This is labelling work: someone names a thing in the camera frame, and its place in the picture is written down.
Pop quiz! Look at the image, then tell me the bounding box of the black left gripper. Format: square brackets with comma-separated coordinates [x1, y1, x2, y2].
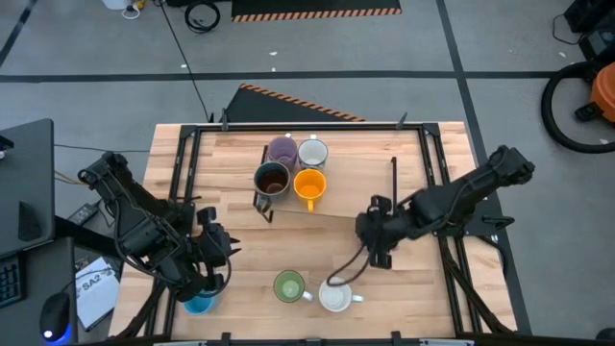
[196, 221, 242, 280]

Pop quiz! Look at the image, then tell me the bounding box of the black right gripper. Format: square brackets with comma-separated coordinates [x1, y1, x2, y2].
[356, 194, 414, 270]

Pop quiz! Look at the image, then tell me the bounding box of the light blue ceramic mug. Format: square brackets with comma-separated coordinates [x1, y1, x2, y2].
[182, 290, 218, 316]

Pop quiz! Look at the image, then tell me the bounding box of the green and white mug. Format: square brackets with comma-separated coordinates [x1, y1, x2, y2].
[272, 269, 314, 305]

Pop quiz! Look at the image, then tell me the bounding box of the dark speckled glazed mug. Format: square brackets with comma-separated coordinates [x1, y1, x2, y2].
[253, 161, 292, 213]

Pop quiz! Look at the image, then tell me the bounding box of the orange ceramic mug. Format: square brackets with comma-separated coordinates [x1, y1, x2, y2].
[292, 167, 328, 213]

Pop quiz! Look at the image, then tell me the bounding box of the white mug with blue pattern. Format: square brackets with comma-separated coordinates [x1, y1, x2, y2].
[297, 134, 330, 170]

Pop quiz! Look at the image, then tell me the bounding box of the purple ceramic mug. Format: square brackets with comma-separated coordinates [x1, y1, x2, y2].
[266, 133, 299, 170]

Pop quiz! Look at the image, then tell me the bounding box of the wooden shelf with black legs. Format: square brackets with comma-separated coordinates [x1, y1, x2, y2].
[252, 142, 399, 225]

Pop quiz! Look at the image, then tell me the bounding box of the black mat with striped edge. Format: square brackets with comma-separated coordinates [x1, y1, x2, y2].
[225, 83, 366, 124]
[231, 0, 403, 23]

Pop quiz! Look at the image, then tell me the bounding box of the black power adapter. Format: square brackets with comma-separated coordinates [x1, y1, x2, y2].
[66, 203, 100, 226]

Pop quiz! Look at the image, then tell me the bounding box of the dark grey desk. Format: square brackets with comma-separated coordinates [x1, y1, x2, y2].
[0, 215, 129, 346]

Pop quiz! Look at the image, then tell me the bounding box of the black computer mouse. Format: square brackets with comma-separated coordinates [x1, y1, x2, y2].
[38, 291, 72, 343]

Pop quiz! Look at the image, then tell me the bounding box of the dark grey monitor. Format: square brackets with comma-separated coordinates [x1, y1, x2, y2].
[0, 118, 55, 259]

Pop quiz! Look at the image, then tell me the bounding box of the black keyboard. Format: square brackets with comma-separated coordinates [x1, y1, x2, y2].
[0, 252, 28, 309]

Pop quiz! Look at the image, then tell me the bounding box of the orange vacuum cleaner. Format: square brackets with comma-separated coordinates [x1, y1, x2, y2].
[589, 62, 615, 124]

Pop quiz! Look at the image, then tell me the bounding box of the black equipment case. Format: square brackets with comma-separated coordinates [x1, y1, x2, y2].
[564, 0, 615, 62]

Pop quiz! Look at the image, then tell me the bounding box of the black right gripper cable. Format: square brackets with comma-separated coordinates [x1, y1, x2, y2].
[326, 242, 372, 287]

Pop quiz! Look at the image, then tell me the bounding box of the black aluminium table frame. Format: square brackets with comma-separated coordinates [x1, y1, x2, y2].
[110, 122, 520, 346]

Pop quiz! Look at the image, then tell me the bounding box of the yellow cable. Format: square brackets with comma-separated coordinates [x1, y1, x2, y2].
[54, 170, 90, 188]

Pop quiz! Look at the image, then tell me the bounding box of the long black floor cable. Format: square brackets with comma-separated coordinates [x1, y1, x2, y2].
[157, 0, 213, 122]

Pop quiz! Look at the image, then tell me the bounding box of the black vacuum hose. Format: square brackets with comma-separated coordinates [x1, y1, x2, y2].
[540, 61, 615, 155]

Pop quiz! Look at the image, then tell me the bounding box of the coiled black cable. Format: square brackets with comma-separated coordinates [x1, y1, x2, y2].
[184, 0, 222, 34]

